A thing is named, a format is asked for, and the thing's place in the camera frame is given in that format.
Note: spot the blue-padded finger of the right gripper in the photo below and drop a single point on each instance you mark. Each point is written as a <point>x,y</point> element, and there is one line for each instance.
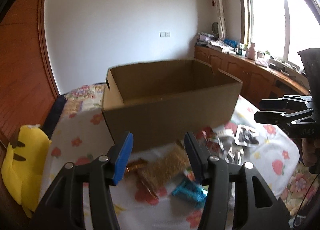
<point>291,102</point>

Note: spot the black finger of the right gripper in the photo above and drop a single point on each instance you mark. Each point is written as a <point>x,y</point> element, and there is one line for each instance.
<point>277,117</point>

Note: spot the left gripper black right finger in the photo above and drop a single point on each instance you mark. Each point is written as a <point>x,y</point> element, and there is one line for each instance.
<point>198,156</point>

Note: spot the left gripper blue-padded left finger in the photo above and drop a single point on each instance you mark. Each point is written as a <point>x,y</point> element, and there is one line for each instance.
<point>118,157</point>

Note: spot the golden grain cake snack pack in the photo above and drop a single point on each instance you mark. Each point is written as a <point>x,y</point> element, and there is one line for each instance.
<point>154,175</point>

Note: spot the person's right hand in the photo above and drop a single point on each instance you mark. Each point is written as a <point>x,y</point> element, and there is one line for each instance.
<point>309,149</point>

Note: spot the white red snack bag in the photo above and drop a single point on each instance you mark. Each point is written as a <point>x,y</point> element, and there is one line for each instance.
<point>222,144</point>

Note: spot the wooden side cabinet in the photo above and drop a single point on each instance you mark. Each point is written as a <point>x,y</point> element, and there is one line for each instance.
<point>258,82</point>

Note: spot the teal snack packet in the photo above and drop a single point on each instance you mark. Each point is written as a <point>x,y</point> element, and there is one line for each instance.
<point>189,191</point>

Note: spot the pink bottle on cabinet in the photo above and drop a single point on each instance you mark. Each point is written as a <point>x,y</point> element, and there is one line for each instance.
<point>252,52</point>

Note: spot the floral quilt blanket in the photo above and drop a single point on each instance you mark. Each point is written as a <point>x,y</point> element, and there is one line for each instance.
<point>85,98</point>

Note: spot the brown cardboard box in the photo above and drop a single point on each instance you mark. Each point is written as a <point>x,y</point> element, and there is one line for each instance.
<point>158,102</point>

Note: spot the dark blue blanket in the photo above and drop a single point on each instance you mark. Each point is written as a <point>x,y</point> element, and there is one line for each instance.
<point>53,116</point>

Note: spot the yellow plush toy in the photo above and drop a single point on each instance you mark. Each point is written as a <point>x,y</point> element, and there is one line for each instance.
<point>23,166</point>

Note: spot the pile of papers on cabinet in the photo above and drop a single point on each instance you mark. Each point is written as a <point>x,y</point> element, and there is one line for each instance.
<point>209,41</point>

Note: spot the red-brown wooden wardrobe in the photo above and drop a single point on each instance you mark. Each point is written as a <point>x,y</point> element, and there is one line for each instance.
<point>28,87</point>

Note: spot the window with frame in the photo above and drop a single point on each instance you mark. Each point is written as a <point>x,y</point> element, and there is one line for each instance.
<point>280,29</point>

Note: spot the white wall light switch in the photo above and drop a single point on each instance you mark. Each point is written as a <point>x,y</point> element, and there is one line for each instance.
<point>164,34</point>

